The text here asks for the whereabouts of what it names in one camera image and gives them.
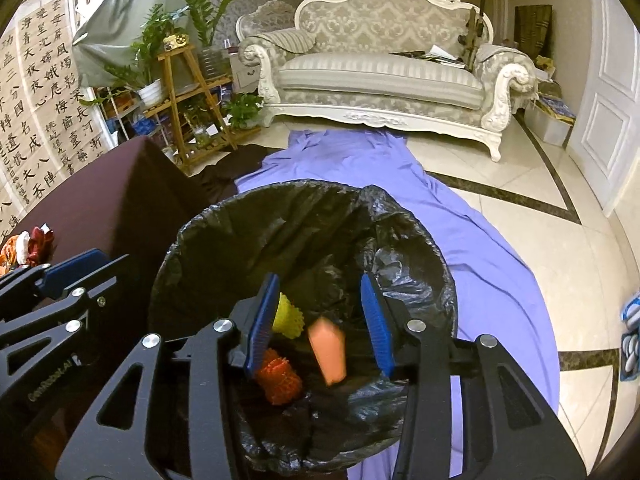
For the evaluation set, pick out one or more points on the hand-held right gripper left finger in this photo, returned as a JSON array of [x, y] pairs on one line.
[[262, 325]]

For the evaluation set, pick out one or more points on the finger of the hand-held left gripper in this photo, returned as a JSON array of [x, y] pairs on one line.
[[50, 330], [75, 266]]

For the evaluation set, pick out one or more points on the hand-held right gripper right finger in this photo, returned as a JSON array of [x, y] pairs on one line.
[[377, 330]]

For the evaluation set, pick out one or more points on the red wrapper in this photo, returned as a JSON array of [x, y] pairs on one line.
[[39, 244]]

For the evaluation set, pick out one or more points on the orange wrapper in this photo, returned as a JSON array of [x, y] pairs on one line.
[[11, 256]]

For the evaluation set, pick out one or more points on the trash bin with black bag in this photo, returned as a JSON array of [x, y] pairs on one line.
[[300, 230]]

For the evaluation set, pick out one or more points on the yellow crumpled wrapper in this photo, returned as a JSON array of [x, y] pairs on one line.
[[290, 317]]

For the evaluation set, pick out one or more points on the orange-red mesh net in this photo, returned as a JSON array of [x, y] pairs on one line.
[[282, 377]]

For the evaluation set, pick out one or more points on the purple cloth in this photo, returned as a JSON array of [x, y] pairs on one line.
[[475, 260]]

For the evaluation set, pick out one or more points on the metal shelf rack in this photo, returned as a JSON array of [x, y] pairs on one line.
[[120, 117]]

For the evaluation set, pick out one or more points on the black cloth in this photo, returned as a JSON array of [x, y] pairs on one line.
[[225, 170]]

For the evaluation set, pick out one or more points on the green plant in white pot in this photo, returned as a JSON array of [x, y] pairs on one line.
[[150, 94]]

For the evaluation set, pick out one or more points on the wooden plant stand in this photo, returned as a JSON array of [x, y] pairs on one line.
[[187, 90]]

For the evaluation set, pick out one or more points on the small green potted plant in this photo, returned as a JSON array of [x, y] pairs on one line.
[[245, 107]]

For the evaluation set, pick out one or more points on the glass vase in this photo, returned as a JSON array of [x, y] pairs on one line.
[[212, 62]]

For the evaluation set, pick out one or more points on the gold ornament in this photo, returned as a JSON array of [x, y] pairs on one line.
[[176, 41]]

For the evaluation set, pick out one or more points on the white side cabinet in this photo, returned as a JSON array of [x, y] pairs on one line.
[[245, 77]]

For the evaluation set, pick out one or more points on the ornate white grey sofa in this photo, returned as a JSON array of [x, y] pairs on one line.
[[375, 80]]

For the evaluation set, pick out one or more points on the blue white shoe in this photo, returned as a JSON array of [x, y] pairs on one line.
[[631, 307]]

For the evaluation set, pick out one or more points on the grey storage box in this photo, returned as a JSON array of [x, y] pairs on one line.
[[550, 122]]

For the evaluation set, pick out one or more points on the grey curtain cloth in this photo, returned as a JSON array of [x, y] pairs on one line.
[[125, 0]]

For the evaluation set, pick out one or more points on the books and papers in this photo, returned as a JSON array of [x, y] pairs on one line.
[[430, 55]]

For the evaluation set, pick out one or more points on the striped grey throw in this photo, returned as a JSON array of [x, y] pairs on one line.
[[282, 40], [502, 52]]

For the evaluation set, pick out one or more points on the tall green leafy plant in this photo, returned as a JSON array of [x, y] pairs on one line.
[[207, 7]]

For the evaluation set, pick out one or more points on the ornate white armchair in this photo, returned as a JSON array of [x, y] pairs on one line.
[[265, 17]]

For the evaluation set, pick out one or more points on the toy rifle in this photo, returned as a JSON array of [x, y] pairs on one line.
[[475, 35]]

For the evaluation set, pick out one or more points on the white panel door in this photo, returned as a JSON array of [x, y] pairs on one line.
[[610, 110]]

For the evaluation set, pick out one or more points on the dark framed panel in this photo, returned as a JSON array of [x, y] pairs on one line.
[[532, 27]]

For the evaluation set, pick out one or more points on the calligraphy wall poster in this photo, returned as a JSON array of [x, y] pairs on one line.
[[35, 125]]

